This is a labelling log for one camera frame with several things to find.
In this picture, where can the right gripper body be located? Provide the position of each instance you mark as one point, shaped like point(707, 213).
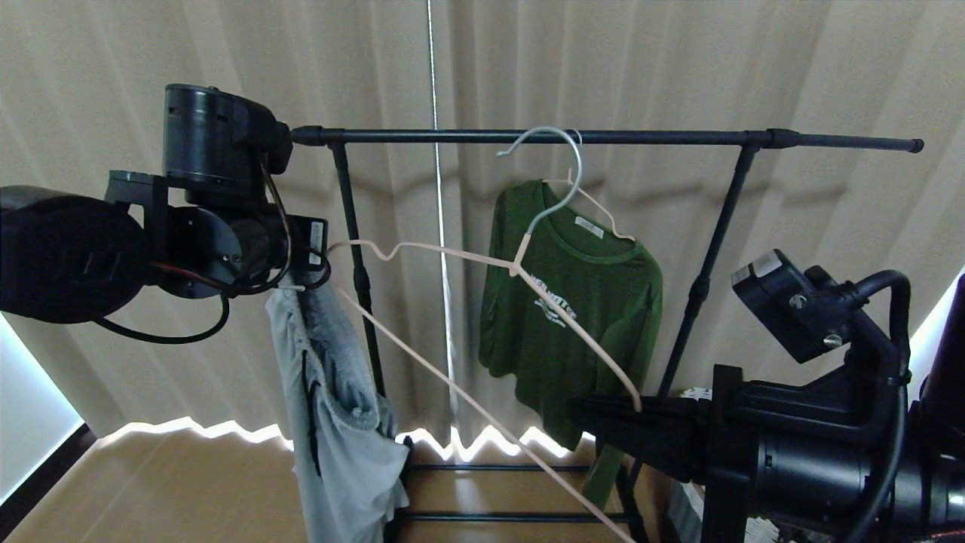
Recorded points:
point(814, 460)

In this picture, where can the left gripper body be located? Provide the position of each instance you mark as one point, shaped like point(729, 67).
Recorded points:
point(241, 253)

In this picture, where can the pale grey printed garment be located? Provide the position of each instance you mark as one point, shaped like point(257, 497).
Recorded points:
point(332, 422)

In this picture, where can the pink clothes hanger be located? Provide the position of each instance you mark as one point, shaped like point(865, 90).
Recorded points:
point(599, 213)
point(452, 254)

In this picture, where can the green long-sleeved shirt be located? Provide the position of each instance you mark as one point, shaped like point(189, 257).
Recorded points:
point(588, 324)

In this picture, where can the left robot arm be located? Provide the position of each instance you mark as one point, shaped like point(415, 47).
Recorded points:
point(68, 256)

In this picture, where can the white laundry basket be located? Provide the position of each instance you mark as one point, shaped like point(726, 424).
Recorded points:
point(682, 520)

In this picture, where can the black clothes rack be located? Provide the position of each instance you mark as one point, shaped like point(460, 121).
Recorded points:
point(641, 137)

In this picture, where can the beige curtain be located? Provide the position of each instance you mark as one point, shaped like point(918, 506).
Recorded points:
point(113, 75)

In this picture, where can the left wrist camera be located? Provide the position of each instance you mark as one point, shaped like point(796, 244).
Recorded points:
point(275, 147)

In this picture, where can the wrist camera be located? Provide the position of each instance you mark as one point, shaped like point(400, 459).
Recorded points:
point(807, 305)
point(275, 147)

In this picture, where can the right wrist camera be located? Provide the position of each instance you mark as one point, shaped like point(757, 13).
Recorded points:
point(807, 305)

